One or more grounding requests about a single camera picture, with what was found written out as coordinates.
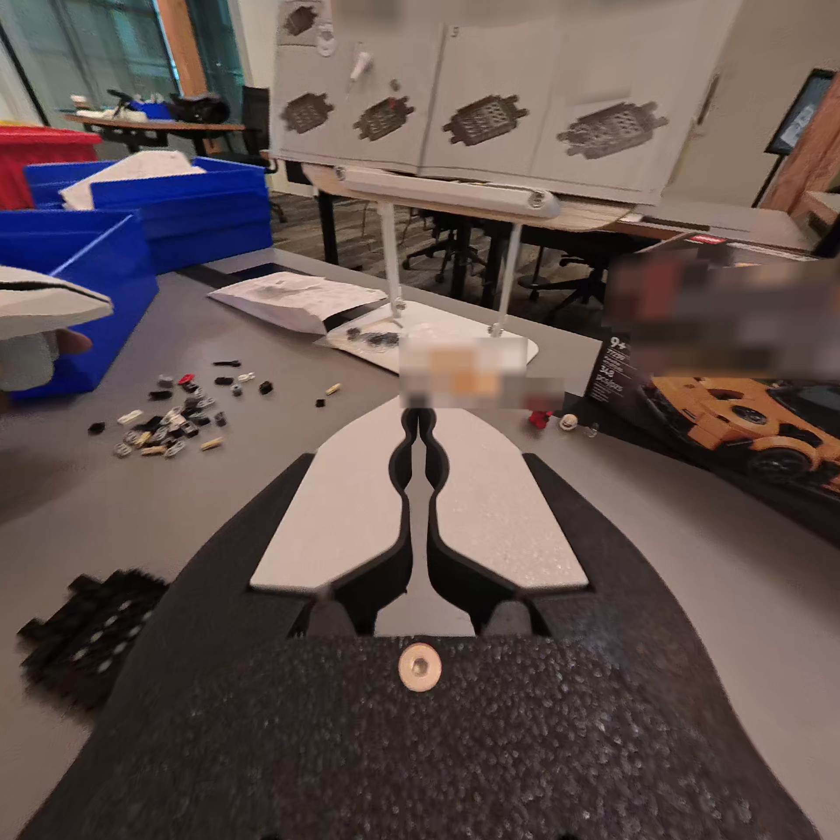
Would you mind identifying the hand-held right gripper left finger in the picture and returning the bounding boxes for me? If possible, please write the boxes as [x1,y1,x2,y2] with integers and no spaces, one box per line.
[249,407,413,636]

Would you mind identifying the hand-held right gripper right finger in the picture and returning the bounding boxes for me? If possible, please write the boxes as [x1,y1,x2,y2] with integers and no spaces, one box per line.
[420,407,589,636]

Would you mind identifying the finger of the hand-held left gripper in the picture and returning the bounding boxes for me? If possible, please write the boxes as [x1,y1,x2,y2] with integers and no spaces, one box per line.
[0,264,107,301]
[0,287,114,341]

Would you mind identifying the black brick chassis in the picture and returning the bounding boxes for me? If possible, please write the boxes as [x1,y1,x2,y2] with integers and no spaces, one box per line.
[16,567,168,713]

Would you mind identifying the instruction booklet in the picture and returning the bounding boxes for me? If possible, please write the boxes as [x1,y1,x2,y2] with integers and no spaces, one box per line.
[270,0,746,206]

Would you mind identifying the wooden background desk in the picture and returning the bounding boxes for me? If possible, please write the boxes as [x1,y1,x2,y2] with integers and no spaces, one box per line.
[64,112,245,155]

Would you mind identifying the red plastic bin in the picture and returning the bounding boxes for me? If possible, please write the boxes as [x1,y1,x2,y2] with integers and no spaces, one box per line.
[0,126,102,211]

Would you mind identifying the white paper sheets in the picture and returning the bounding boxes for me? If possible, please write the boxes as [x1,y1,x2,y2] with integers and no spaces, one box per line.
[59,150,207,211]

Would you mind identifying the pile of small bricks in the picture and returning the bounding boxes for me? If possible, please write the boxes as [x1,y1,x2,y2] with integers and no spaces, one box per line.
[87,357,277,460]

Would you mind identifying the wide blue plastic bin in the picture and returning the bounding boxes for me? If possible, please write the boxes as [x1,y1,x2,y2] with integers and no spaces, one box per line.
[25,156,273,275]

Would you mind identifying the clear bag of black parts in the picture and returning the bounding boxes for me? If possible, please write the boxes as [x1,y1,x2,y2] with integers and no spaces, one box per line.
[314,315,404,358]

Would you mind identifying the printed white paper bag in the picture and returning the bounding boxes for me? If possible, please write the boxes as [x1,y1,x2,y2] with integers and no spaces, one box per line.
[206,271,388,336]

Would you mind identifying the yellow car picture box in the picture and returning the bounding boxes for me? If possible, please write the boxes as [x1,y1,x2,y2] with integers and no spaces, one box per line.
[583,335,840,551]

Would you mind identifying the black office chair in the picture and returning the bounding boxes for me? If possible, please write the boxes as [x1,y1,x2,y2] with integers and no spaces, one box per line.
[403,210,490,286]
[223,85,286,224]
[518,230,611,316]

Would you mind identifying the wooden column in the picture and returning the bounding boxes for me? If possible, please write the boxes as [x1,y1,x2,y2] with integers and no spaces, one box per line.
[156,0,207,99]
[764,79,840,221]

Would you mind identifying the white booklet stand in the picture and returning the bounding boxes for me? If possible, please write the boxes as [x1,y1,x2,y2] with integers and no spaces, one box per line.
[314,49,563,376]

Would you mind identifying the small wall screen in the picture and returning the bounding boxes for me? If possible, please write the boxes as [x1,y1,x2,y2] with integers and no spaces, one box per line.
[764,67,837,156]

